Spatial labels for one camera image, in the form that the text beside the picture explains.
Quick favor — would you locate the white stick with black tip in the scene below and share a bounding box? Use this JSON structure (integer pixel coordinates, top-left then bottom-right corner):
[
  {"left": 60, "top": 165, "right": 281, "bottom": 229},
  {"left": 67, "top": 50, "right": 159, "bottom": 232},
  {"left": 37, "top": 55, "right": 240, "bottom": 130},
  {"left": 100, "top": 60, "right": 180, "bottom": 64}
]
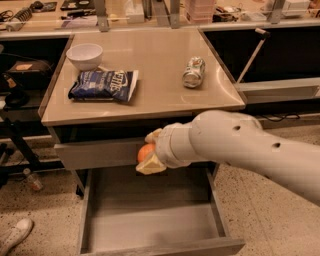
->
[{"left": 236, "top": 28, "right": 270, "bottom": 84}]

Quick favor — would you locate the grey drawer cabinet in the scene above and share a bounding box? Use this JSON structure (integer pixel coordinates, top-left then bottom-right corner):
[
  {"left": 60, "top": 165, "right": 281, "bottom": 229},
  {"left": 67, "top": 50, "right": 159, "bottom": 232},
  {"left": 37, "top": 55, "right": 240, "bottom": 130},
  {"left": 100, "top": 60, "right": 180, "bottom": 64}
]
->
[{"left": 39, "top": 28, "right": 246, "bottom": 189}]

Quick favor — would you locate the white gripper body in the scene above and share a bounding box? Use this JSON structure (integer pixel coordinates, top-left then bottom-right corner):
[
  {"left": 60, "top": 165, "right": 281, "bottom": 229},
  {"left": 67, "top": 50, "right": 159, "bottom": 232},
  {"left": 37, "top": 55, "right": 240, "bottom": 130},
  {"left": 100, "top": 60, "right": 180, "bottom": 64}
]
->
[{"left": 155, "top": 123, "right": 190, "bottom": 169}]

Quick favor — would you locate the black box with label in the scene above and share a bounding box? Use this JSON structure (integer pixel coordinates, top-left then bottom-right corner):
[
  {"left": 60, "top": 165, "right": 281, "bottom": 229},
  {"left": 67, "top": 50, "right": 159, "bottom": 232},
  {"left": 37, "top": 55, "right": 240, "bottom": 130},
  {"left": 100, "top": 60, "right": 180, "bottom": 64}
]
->
[{"left": 6, "top": 60, "right": 52, "bottom": 79}]

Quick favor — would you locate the white tissue box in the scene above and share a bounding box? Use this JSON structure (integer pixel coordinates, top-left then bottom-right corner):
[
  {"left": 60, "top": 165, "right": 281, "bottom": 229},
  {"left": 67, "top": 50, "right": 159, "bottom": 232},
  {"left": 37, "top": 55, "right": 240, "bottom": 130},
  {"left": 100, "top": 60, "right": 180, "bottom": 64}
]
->
[{"left": 124, "top": 0, "right": 145, "bottom": 24}]

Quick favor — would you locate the pink stacked container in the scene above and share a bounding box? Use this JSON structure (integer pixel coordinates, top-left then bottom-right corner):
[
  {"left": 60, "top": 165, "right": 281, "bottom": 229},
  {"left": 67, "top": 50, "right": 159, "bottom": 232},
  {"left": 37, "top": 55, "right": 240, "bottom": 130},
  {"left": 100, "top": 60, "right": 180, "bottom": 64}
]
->
[{"left": 184, "top": 0, "right": 216, "bottom": 24}]

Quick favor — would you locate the open grey middle drawer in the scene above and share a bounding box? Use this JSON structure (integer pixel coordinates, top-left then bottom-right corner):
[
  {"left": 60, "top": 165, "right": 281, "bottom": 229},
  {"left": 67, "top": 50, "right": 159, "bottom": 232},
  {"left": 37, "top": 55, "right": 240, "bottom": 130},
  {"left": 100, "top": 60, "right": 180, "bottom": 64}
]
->
[{"left": 77, "top": 163, "right": 245, "bottom": 256}]

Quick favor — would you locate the closed grey upper drawer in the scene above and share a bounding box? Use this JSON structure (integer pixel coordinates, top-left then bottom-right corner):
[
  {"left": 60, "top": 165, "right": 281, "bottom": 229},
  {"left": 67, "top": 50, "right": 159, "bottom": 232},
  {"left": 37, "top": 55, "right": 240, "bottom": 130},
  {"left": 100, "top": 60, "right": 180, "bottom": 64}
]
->
[{"left": 53, "top": 129, "right": 235, "bottom": 171}]

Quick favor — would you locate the plastic bottle on floor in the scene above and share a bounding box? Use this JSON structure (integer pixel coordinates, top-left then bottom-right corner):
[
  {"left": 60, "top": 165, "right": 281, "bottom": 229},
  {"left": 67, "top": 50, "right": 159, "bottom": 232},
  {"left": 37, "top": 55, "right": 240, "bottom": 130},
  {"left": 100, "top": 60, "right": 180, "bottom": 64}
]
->
[{"left": 23, "top": 168, "right": 43, "bottom": 191}]

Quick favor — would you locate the black stand frame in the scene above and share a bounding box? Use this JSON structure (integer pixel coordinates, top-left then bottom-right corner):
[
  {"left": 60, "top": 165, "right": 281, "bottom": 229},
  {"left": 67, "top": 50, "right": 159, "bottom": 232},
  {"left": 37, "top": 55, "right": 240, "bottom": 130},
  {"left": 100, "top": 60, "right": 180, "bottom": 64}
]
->
[{"left": 0, "top": 118, "right": 64, "bottom": 188}]

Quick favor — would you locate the black cable on floor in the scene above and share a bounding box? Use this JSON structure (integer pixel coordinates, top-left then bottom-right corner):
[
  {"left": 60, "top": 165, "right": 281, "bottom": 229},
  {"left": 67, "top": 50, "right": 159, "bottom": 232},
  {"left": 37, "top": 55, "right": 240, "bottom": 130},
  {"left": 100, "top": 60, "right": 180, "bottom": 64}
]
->
[{"left": 260, "top": 112, "right": 301, "bottom": 123}]

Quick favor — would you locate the blue chip bag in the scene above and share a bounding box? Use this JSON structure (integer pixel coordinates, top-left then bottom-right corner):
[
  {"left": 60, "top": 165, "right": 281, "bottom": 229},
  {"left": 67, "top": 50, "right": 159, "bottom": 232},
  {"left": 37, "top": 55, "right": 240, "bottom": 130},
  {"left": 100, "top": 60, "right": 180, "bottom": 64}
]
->
[{"left": 68, "top": 70, "right": 139, "bottom": 103}]

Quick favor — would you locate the white ceramic bowl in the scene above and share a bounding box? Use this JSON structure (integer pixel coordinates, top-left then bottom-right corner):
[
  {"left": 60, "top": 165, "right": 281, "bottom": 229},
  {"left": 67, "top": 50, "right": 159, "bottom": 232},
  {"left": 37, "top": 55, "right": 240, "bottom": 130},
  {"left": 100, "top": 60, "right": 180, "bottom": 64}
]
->
[{"left": 66, "top": 43, "right": 103, "bottom": 71}]

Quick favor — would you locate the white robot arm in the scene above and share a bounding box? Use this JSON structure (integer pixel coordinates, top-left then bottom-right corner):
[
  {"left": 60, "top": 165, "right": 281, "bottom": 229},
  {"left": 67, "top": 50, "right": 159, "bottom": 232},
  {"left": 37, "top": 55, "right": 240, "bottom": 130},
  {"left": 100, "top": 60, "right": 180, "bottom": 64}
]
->
[{"left": 136, "top": 110, "right": 320, "bottom": 204}]

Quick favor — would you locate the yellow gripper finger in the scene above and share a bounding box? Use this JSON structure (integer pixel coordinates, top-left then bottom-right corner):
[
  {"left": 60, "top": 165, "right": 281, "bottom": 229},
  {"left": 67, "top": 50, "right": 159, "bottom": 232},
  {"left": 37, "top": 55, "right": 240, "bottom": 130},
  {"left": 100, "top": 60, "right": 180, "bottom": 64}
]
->
[
  {"left": 136, "top": 152, "right": 166, "bottom": 175},
  {"left": 145, "top": 128, "right": 162, "bottom": 144}
]

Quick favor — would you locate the crushed silver soda can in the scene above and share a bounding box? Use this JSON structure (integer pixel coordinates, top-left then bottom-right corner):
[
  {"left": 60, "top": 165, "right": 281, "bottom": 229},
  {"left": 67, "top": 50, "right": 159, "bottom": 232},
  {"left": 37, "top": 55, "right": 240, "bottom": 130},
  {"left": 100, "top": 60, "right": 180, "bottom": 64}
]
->
[{"left": 182, "top": 56, "right": 205, "bottom": 88}]

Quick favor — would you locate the orange fruit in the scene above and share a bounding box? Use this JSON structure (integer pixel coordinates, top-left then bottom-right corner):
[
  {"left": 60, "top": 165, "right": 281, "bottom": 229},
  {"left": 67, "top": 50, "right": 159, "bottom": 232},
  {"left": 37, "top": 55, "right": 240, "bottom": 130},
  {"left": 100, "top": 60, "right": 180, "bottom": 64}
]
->
[{"left": 137, "top": 143, "right": 155, "bottom": 163}]

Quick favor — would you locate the white sneaker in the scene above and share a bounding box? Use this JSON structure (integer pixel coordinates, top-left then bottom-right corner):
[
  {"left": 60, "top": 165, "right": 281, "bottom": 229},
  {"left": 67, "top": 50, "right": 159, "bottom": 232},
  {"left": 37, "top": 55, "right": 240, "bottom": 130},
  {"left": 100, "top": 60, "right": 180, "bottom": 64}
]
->
[{"left": 0, "top": 218, "right": 33, "bottom": 256}]

